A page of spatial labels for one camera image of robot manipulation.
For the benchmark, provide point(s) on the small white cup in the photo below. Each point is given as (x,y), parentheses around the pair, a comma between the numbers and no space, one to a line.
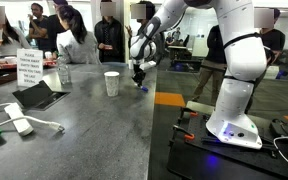
(130,64)

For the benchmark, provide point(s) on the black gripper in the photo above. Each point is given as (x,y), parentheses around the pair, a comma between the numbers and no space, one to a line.
(139,71)

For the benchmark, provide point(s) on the person in dark clothes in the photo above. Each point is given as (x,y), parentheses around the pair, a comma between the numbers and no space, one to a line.
(273,40)

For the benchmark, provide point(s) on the man in black sweater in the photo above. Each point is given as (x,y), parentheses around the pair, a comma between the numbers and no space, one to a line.
(214,46)

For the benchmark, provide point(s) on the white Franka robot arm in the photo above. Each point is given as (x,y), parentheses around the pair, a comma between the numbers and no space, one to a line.
(234,100)

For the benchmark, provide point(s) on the black robot mounting board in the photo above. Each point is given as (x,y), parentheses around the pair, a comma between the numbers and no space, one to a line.
(197,156)

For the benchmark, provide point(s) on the woman in white top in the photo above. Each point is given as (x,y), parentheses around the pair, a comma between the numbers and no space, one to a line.
(4,41)

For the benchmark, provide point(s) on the background office desk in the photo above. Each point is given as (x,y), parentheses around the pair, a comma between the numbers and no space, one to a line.
(180,53)

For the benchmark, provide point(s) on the man in grey jacket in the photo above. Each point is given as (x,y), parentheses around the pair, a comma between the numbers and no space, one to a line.
(160,43)

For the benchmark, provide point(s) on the black device on board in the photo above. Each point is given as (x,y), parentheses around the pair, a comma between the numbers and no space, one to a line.
(284,128)

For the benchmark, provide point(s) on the clear plastic water bottle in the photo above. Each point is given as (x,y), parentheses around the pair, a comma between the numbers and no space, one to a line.
(63,71)

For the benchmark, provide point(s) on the white printed notice sign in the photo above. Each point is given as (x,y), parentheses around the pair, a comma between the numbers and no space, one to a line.
(30,68)

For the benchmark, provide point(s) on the woman in grey sweater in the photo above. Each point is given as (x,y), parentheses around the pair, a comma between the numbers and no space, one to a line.
(79,45)

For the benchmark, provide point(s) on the man with crossed arms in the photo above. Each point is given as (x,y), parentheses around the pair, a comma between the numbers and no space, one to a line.
(38,30)

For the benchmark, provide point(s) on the person in black shirt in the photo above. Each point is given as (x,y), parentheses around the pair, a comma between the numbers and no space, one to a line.
(54,30)

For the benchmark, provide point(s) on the white paper cup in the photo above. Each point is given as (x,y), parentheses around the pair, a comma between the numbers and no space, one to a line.
(112,84)

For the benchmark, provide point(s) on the black pop-up outlet box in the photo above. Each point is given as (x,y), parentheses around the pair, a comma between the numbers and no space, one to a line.
(39,96)

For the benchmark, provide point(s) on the orange black clamp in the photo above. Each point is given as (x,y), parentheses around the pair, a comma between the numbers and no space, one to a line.
(190,112)
(184,132)

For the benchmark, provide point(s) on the man in black jacket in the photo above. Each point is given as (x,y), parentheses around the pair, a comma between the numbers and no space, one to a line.
(109,40)

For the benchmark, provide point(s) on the red food tray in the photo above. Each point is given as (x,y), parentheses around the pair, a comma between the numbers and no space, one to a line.
(7,64)

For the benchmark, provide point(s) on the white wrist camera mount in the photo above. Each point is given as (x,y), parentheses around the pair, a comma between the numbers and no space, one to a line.
(148,65)

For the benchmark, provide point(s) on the white power adapter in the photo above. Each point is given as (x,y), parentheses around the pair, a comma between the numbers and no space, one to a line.
(18,118)

